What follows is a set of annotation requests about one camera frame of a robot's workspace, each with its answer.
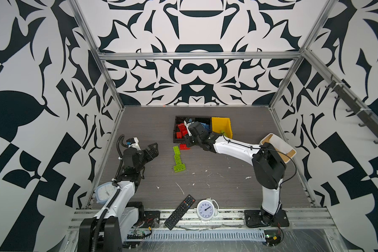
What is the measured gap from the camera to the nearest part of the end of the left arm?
28.8 inches

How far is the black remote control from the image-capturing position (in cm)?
73

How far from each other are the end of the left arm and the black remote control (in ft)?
0.87
